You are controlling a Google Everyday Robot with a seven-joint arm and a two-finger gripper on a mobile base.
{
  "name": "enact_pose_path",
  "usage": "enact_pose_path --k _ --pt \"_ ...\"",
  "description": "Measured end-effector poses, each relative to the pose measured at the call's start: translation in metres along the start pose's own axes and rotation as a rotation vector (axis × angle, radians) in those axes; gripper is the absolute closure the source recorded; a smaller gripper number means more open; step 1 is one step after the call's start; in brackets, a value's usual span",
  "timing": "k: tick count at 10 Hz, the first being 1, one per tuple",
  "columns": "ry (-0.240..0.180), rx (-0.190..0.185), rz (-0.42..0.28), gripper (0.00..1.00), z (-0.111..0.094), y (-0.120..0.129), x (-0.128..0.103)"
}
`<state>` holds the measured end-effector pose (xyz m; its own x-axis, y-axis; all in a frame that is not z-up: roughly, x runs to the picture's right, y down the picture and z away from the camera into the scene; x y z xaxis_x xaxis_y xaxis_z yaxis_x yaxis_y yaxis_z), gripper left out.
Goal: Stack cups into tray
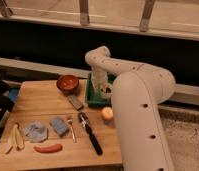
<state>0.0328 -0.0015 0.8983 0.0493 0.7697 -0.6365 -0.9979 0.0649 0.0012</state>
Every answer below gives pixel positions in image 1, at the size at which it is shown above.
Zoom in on red sausage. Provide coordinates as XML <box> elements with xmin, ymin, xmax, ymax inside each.
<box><xmin>33</xmin><ymin>144</ymin><xmax>63</xmax><ymax>153</ymax></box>

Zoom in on crumpled blue grey cloth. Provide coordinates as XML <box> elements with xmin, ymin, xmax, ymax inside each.
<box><xmin>23</xmin><ymin>121</ymin><xmax>48</xmax><ymax>143</ymax></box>

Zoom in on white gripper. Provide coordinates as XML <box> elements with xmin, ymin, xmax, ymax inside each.
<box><xmin>91</xmin><ymin>68</ymin><xmax>112</xmax><ymax>97</ymax></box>

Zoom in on red brown bowl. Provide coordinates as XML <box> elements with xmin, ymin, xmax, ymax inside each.
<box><xmin>56</xmin><ymin>75</ymin><xmax>79</xmax><ymax>93</ymax></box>

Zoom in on green plastic tray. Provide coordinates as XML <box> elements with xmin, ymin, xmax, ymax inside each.
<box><xmin>85</xmin><ymin>74</ymin><xmax>111</xmax><ymax>108</ymax></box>

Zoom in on pale yellow round fruit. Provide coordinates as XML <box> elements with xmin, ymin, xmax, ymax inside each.
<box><xmin>101</xmin><ymin>107</ymin><xmax>113</xmax><ymax>121</ymax></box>

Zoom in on blue object at left edge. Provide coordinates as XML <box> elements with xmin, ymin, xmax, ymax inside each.
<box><xmin>8</xmin><ymin>88</ymin><xmax>19</xmax><ymax>102</ymax></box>

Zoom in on grey rectangular block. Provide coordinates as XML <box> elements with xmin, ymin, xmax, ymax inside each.
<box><xmin>68</xmin><ymin>94</ymin><xmax>83</xmax><ymax>110</ymax></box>

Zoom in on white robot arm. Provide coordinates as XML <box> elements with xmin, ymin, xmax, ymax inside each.
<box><xmin>85</xmin><ymin>46</ymin><xmax>176</xmax><ymax>171</ymax></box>

